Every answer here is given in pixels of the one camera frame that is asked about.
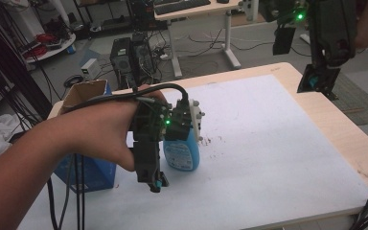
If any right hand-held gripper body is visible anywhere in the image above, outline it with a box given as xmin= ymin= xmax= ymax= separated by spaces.
xmin=258 ymin=0 xmax=358 ymax=69

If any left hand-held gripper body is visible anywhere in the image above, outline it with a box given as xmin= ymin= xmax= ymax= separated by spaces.
xmin=128 ymin=98 xmax=206 ymax=146

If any blue plastic bottle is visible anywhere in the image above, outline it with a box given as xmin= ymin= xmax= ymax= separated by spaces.
xmin=162 ymin=126 xmax=201 ymax=173

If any person's left hand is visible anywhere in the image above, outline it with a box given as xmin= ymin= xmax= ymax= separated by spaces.
xmin=49 ymin=83 xmax=168 ymax=173

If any black computer tower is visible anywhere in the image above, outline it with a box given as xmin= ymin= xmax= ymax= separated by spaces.
xmin=130 ymin=31 xmax=158 ymax=86
xmin=109 ymin=36 xmax=136 ymax=91

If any white table mat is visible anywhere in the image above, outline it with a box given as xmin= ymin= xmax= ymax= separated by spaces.
xmin=17 ymin=74 xmax=368 ymax=230

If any blue cardboard box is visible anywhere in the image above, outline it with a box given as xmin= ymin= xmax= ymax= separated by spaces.
xmin=53 ymin=79 xmax=118 ymax=195

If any white standing desk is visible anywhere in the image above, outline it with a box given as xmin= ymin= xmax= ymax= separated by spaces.
xmin=153 ymin=0 xmax=261 ymax=80

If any small white device box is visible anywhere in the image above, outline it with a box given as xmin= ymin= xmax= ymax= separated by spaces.
xmin=80 ymin=57 xmax=103 ymax=81

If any black keyboard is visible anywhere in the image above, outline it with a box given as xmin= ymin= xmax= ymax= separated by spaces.
xmin=154 ymin=0 xmax=213 ymax=16

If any round white side table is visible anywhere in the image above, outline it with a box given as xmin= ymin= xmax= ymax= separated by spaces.
xmin=21 ymin=31 xmax=78 ymax=64

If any black equipment rack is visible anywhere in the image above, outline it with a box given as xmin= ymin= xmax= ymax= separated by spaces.
xmin=0 ymin=8 xmax=54 ymax=124

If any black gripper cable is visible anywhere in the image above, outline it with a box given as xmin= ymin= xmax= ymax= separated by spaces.
xmin=58 ymin=81 xmax=192 ymax=115

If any red cable bundle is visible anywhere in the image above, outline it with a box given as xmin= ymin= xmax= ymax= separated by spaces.
xmin=24 ymin=33 xmax=59 ymax=59

